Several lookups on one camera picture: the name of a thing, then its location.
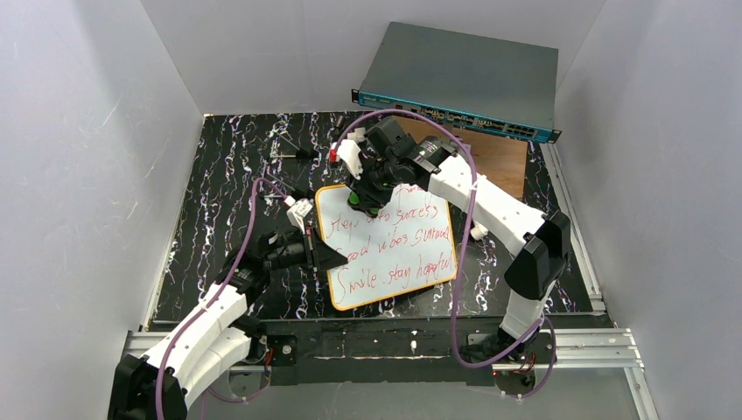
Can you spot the white pipe elbow fitting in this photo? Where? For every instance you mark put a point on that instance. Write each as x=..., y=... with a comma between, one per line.
x=478, y=232

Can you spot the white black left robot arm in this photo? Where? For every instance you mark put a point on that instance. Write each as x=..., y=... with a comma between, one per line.
x=203, y=324

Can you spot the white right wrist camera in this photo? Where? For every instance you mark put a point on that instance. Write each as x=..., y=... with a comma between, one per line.
x=348, y=154

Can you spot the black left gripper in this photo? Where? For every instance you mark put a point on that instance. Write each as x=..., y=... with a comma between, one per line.
x=312, y=250

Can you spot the white black pipe fitting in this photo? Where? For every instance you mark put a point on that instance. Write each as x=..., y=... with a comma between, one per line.
x=353, y=138

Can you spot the orange framed whiteboard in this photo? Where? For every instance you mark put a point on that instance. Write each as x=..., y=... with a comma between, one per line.
x=407, y=247

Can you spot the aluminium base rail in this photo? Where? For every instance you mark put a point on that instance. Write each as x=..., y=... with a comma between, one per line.
x=375, y=350

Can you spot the teal network switch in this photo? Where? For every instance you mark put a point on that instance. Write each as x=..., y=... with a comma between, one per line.
x=493, y=86

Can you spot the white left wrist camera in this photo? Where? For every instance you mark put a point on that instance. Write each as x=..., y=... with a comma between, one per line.
x=297, y=210

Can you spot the brown wooden board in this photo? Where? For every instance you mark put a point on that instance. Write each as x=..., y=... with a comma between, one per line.
x=501, y=159

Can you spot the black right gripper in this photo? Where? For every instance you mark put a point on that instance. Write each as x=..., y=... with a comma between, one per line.
x=371, y=191

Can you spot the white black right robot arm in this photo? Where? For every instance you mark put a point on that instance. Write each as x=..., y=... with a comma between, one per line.
x=385, y=156

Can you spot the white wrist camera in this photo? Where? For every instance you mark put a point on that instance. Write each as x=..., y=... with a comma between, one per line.
x=297, y=210
x=348, y=154

